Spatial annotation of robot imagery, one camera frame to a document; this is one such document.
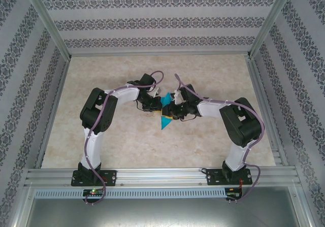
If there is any grey slotted cable duct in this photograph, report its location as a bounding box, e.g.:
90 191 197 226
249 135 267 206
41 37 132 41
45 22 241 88
34 187 244 199

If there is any aluminium frame post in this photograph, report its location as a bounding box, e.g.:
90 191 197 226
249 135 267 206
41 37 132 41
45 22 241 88
19 0 72 60
246 0 297 58

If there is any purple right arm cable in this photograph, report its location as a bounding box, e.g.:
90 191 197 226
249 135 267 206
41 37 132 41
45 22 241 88
175 73 265 205

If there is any blue paper sheet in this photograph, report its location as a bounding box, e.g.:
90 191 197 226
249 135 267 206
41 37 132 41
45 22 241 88
159 92 174 131

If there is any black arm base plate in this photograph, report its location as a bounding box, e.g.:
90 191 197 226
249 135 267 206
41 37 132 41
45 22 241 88
206 168 253 186
71 170 118 187

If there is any long aluminium base rail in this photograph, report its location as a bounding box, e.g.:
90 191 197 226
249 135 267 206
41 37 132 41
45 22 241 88
24 166 303 187

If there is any grey metal panel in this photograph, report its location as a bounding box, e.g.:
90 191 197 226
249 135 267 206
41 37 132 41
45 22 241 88
24 198 314 227

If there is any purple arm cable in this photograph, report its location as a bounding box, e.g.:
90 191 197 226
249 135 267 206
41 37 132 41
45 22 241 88
83 71 165 207
175 73 265 205

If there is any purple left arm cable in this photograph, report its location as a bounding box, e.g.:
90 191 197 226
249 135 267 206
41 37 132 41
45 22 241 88
83 71 165 207

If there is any aluminium table side rail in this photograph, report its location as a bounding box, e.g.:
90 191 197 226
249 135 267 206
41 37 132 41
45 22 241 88
34 58 72 169
244 57 289 167

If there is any thin black right gripper cable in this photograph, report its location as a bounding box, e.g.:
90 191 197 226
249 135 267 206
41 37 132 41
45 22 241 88
180 112 198 122

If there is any controller board green light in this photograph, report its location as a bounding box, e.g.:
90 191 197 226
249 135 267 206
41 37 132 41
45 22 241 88
83 188 105 197

